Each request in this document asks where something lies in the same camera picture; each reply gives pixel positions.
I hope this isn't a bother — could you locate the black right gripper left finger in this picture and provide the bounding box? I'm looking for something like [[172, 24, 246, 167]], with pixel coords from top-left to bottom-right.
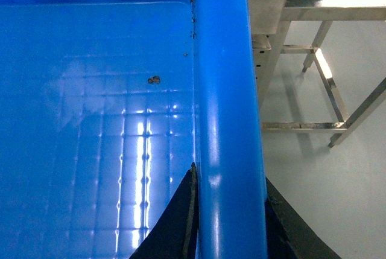
[[130, 163, 198, 259]]

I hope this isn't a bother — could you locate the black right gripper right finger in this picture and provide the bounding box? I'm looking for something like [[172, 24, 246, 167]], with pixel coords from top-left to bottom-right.
[[265, 180, 340, 258]]

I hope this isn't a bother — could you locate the large blue plastic crate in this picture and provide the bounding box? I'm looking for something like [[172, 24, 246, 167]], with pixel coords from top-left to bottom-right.
[[1, 0, 268, 258]]

